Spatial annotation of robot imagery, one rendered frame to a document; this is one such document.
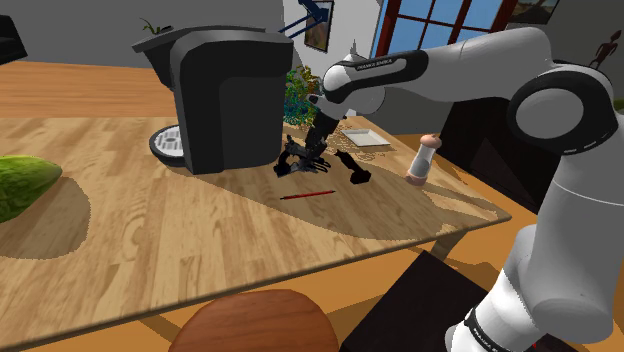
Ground dark cabinet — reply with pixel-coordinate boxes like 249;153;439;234
435;96;562;216

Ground round brown wooden stool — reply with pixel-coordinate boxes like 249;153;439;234
167;288;340;352

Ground red pen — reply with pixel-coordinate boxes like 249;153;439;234
279;189;337;202

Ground landscape wall picture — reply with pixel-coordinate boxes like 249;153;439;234
506;0;562;26

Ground black angular object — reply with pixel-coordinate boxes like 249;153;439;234
334;149;373;186

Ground black sofa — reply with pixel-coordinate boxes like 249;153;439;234
0;14;28;66

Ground wooden table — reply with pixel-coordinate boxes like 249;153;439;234
0;114;513;352

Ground dark red human figure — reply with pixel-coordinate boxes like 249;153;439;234
588;42;617;71

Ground small green plant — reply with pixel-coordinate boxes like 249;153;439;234
139;17;173;36

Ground clear wooden pepper grinder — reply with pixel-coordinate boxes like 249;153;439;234
403;133;443;187

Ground black framed wall picture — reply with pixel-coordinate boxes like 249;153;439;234
303;0;336;54

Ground green cucumber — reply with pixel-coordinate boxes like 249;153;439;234
0;154;64;225

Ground black coffee machine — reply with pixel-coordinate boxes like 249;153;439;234
131;25;295;176

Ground white square plate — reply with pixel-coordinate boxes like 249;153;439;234
340;128;392;148

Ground colourful bushy plant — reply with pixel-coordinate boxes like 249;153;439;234
283;65;324;129

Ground red framed window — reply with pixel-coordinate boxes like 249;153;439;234
370;0;519;60

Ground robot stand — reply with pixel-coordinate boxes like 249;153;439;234
339;249;586;352

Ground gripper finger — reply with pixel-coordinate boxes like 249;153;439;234
292;151;333;175
273;135;309;178

